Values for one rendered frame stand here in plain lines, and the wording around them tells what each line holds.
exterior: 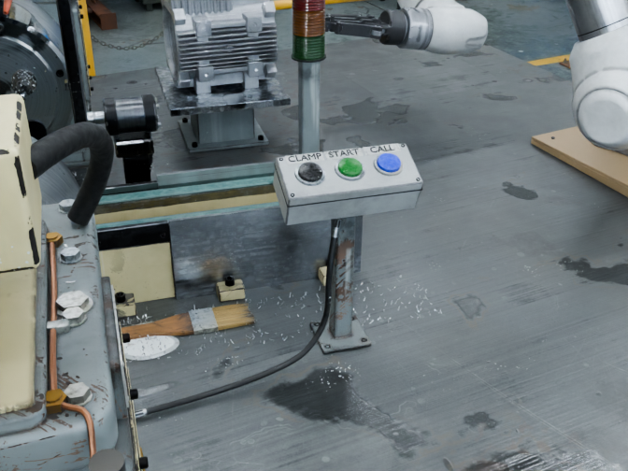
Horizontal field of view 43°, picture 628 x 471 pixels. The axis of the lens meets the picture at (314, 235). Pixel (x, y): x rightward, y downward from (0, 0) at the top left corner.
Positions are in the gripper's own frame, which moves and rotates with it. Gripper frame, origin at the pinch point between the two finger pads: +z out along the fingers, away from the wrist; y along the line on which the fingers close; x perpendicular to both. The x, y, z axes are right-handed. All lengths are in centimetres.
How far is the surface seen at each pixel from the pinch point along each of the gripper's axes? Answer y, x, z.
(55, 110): 30, 10, 54
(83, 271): 106, -5, 57
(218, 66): 8.7, 7.6, 21.9
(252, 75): 9.6, 8.8, 15.0
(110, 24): -383, 97, -7
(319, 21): 26.3, -6.5, 9.0
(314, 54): 26.4, -0.5, 9.1
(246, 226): 60, 16, 29
